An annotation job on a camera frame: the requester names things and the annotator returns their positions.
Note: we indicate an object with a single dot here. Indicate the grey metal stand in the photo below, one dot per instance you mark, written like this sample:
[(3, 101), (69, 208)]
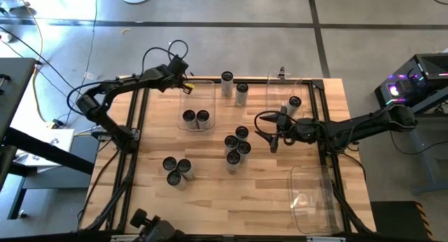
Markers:
[(423, 154)]

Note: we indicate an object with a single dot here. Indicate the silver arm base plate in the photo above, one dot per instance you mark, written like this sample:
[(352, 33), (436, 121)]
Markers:
[(135, 134)]

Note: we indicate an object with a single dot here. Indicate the black desk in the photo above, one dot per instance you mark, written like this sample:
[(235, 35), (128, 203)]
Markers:
[(14, 81)]

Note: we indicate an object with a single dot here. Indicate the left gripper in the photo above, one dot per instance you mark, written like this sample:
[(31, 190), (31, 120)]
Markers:
[(175, 74)]

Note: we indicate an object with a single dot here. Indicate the clear plastic bin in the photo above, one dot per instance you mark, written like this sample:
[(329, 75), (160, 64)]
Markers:
[(280, 91), (196, 95), (311, 200)]

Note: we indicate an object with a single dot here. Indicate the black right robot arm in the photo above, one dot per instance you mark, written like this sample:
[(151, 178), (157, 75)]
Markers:
[(367, 123)]

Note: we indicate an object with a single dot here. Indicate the white table edge bracket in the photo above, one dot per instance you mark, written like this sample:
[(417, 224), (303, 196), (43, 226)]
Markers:
[(325, 239), (120, 238)]

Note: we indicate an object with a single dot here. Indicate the white power adapter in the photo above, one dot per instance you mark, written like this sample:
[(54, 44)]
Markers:
[(4, 36)]

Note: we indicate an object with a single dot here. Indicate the small tan floor scrap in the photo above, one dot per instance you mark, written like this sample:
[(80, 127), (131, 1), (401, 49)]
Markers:
[(126, 31)]

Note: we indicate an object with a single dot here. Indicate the black computer with coloured lights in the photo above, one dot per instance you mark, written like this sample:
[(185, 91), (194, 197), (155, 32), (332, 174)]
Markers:
[(430, 67)]

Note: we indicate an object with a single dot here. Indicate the yellow tag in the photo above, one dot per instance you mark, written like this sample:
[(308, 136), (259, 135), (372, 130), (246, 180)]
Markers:
[(190, 85)]

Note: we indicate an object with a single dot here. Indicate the black bulky device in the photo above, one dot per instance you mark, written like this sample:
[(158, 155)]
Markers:
[(157, 231)]

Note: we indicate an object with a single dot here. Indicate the black table edge clamp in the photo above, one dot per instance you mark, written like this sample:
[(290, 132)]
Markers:
[(282, 71)]

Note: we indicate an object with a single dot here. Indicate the white floor label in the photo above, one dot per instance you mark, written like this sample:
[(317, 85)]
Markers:
[(89, 76)]

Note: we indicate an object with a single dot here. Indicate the black aluminium table frame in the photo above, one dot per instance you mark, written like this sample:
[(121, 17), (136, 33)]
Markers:
[(252, 81)]

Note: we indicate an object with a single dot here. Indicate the white printed box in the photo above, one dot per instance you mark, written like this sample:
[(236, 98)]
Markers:
[(52, 140)]

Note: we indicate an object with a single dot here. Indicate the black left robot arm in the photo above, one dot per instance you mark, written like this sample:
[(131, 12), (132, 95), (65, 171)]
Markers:
[(126, 83)]

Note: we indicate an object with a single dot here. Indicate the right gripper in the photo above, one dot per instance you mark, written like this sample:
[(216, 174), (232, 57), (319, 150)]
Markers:
[(297, 130)]

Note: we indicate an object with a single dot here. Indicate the black box with hazard stripes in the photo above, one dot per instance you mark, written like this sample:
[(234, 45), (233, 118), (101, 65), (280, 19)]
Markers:
[(395, 221)]

